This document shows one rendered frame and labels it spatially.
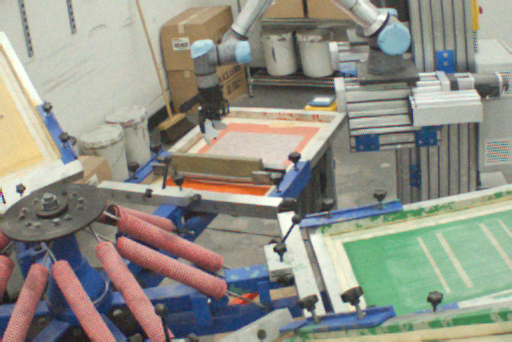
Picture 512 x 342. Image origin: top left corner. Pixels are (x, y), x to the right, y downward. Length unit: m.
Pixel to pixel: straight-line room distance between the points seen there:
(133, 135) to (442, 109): 3.04
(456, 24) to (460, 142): 0.50
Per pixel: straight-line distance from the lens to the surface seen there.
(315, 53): 5.87
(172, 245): 1.86
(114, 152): 4.84
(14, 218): 1.81
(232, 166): 2.47
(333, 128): 2.78
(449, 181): 2.97
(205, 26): 5.66
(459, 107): 2.48
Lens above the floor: 2.07
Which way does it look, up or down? 26 degrees down
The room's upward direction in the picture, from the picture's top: 8 degrees counter-clockwise
